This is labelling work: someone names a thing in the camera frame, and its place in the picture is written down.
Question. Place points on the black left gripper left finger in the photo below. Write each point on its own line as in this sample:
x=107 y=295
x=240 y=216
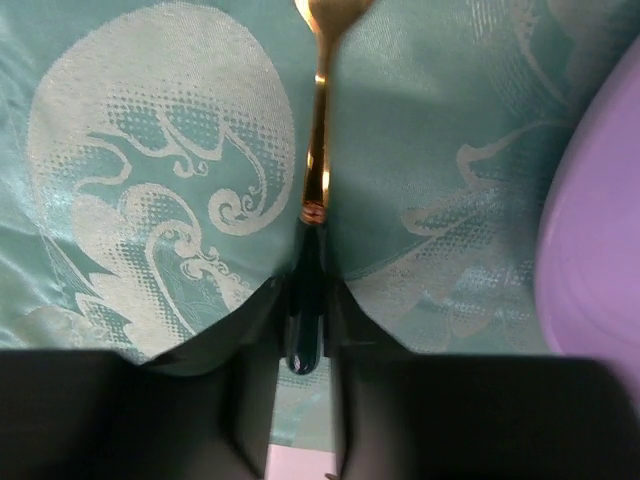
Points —
x=202 y=410

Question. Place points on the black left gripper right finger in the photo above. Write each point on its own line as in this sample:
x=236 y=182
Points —
x=403 y=415

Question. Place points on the purple plate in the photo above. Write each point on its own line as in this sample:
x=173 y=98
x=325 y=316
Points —
x=587 y=262

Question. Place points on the green patterned cloth placemat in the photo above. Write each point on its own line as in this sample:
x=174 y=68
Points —
x=153 y=153

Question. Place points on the gold fork dark handle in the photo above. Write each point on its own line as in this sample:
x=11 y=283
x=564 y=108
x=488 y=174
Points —
x=329 y=21

